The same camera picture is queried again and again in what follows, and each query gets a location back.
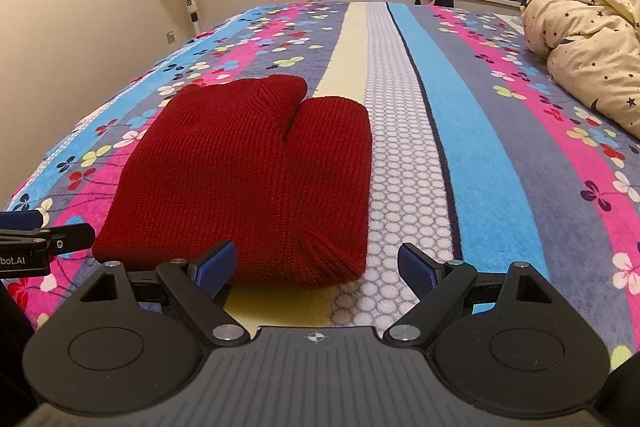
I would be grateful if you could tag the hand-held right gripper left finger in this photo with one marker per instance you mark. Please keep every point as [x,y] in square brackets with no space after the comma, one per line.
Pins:
[216,269]

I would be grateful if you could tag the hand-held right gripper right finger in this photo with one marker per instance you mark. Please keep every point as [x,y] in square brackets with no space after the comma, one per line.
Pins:
[419,272]

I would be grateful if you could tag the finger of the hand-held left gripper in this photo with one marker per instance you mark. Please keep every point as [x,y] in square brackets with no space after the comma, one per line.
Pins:
[20,219]
[60,239]

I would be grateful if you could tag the red knit sweater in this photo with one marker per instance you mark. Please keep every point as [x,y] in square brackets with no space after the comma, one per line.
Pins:
[240,177]

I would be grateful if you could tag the floral striped bed blanket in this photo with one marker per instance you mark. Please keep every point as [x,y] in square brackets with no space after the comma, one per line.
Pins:
[475,132]

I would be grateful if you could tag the cream star-print duvet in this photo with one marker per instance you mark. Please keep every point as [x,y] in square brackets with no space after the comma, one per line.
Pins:
[590,37]

